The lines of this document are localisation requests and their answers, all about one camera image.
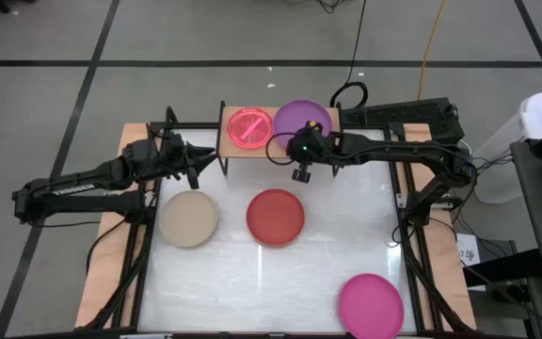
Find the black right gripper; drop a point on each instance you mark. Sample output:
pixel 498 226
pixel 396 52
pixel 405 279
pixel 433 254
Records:
pixel 315 148

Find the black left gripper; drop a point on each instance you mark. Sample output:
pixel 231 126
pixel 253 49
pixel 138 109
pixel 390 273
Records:
pixel 174 153

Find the large purple plate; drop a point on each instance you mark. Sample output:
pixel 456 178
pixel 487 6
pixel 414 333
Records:
pixel 299 115

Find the small orange translucent plate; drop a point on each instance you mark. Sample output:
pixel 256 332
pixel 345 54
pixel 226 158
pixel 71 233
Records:
pixel 240 136

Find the large beige plate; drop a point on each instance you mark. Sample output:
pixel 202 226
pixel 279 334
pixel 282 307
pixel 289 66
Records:
pixel 188 219

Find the large red plate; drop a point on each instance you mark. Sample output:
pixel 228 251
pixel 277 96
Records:
pixel 275 217

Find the large magenta plate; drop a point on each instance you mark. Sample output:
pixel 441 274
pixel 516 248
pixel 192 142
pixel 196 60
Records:
pixel 371 306

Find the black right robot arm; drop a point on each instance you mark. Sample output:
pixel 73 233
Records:
pixel 393 150

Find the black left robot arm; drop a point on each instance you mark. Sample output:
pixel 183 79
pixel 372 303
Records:
pixel 111 169

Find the wooden shelf with black legs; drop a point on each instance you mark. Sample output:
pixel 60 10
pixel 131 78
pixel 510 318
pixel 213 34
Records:
pixel 224 141

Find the yellow gripper tag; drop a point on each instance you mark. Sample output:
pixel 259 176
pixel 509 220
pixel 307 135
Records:
pixel 314 125

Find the white glossy table sheet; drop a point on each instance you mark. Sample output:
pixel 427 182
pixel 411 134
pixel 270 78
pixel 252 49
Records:
pixel 337 226

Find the white paper sheet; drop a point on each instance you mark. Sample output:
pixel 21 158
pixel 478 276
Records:
pixel 468 249

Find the black floor box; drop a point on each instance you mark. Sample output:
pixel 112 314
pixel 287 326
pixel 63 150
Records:
pixel 501 263

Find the black aluminium table frame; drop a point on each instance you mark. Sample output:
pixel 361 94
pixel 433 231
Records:
pixel 200 125

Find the silver metal bracket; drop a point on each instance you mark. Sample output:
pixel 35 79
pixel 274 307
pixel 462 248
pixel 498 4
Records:
pixel 401 200

